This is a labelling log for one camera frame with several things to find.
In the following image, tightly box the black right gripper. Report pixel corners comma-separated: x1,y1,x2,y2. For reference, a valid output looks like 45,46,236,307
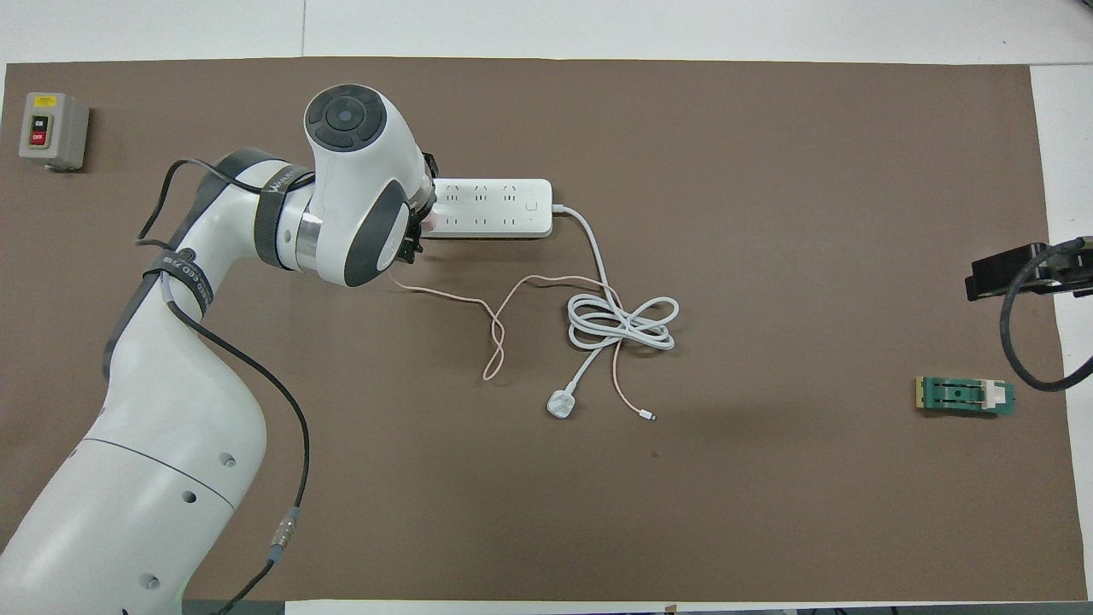
964,241,1093,302

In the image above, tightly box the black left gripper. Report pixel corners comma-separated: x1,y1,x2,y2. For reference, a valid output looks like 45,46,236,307
401,152,440,262

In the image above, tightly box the pink charging cable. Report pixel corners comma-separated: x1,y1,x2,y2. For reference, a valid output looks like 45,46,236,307
388,272,658,423

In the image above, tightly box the white power strip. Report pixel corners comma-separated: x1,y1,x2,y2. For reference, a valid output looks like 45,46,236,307
425,178,554,239

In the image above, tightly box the brown table mat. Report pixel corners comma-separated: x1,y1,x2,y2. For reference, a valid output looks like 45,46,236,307
0,56,1087,603

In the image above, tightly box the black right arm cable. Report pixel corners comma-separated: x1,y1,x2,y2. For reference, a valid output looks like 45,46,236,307
998,237,1093,395

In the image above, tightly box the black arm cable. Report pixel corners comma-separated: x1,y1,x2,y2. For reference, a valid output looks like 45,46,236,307
998,237,1093,395
135,157,313,615

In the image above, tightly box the green knife switch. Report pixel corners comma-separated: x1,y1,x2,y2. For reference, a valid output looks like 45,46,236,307
915,376,1017,419

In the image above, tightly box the white power strip cord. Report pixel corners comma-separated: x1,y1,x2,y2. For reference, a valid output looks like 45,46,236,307
546,203,681,421

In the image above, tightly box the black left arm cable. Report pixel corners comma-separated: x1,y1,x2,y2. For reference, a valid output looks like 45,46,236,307
135,157,313,615

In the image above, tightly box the grey push-button switch box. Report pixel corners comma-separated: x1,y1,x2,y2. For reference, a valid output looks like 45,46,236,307
19,91,91,173

